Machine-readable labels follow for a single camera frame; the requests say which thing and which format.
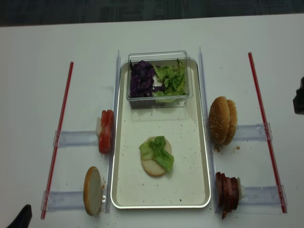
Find rear red tomato slice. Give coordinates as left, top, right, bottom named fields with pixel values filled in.
left=101, top=110, right=114, bottom=134

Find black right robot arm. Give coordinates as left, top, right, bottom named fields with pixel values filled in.
left=293, top=77, right=304, bottom=114

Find clear pusher track sesame buns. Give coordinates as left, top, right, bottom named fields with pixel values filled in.
left=233, top=123, right=273, bottom=141

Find clear pusher track meat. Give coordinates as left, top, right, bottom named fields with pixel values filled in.
left=239, top=185, right=282, bottom=206

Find clear pusher track left bun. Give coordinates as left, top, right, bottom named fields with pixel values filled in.
left=41, top=191, right=85, bottom=211

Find upright bun half left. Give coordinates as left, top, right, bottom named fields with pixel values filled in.
left=83, top=166, right=102, bottom=216

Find sliced meat patty stack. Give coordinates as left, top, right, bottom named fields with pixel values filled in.
left=215, top=172, right=241, bottom=219

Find silver metal tray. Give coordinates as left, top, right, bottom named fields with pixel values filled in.
left=111, top=59, right=211, bottom=209

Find bottom bun on tray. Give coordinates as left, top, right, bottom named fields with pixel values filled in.
left=140, top=136, right=172, bottom=177

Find clear pusher track tomato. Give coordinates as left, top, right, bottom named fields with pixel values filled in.
left=53, top=131, right=98, bottom=147

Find white pusher block tomato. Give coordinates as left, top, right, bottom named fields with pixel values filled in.
left=95, top=117, right=102, bottom=138

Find rear sesame bun top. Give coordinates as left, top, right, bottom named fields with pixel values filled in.
left=223, top=100, right=238, bottom=145

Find left red rail strip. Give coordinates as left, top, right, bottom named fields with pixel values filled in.
left=40, top=62, right=74, bottom=220

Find front sesame bun top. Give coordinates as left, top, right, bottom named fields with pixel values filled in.
left=208, top=96, right=230, bottom=144

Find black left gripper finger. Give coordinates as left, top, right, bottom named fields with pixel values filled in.
left=7, top=204, right=32, bottom=228

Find green lettuce leaf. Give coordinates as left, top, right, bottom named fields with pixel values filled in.
left=138, top=135, right=175, bottom=173

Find white pusher block meat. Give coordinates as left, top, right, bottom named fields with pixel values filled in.
left=237, top=177, right=246, bottom=200

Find purple cabbage leaves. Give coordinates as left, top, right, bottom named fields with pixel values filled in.
left=129, top=60, right=155, bottom=98

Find sesame bun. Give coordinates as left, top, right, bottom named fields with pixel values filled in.
left=208, top=96, right=230, bottom=144
left=223, top=100, right=238, bottom=145

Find red rail strip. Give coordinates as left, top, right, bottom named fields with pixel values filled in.
left=248, top=52, right=287, bottom=214
left=40, top=62, right=74, bottom=220

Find green lettuce pile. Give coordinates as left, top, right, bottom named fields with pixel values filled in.
left=152, top=59, right=186, bottom=97

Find right red rail strip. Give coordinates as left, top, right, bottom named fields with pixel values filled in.
left=248, top=52, right=287, bottom=214

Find clear plastic salad box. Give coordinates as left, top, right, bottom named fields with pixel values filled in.
left=126, top=50, right=193, bottom=109

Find right clear long divider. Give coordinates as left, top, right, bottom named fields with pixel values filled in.
left=198, top=47, right=220, bottom=213

